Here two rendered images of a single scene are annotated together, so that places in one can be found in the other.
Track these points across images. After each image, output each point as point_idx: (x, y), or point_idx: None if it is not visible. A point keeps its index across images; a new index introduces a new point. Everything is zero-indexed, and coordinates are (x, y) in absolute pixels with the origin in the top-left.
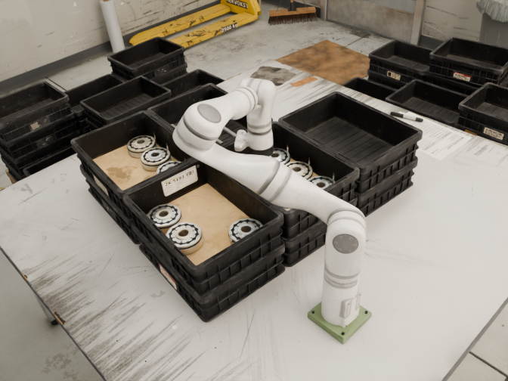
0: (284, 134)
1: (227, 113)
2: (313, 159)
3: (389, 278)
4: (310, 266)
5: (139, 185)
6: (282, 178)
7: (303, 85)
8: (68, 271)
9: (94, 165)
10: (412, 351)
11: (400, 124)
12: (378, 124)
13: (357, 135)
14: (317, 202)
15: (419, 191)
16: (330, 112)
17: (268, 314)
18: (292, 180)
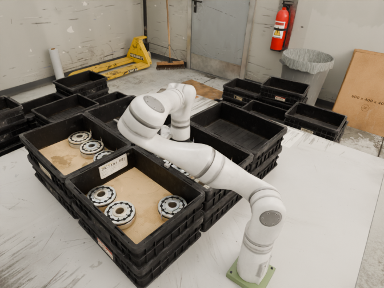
0: (191, 130)
1: (168, 106)
2: (214, 147)
3: (280, 236)
4: (219, 230)
5: (79, 171)
6: (219, 163)
7: None
8: (12, 248)
9: (39, 155)
10: None
11: (270, 123)
12: (253, 123)
13: (238, 131)
14: (243, 183)
15: (282, 169)
16: (218, 115)
17: (194, 276)
18: (227, 164)
